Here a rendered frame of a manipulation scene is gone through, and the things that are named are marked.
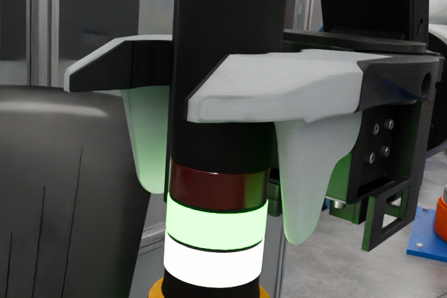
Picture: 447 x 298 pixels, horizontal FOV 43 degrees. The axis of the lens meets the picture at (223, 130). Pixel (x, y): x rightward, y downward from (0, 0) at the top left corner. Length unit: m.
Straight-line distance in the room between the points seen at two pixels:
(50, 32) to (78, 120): 0.67
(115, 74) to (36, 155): 0.16
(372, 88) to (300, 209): 0.04
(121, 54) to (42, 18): 0.81
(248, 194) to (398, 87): 0.06
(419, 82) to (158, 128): 0.09
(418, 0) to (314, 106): 0.13
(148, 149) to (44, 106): 0.15
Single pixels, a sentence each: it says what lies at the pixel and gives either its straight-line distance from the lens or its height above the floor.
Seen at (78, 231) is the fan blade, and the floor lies 1.38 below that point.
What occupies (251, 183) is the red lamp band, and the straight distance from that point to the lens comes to 0.18.
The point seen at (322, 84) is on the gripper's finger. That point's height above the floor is 1.48.
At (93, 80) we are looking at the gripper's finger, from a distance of 0.17.
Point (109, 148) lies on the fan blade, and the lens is 0.33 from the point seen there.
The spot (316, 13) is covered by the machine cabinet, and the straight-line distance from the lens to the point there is 4.76.
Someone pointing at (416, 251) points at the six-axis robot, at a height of 0.03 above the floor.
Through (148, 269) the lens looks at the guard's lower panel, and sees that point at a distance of 1.31.
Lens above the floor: 1.50
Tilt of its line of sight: 13 degrees down
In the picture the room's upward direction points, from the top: 4 degrees clockwise
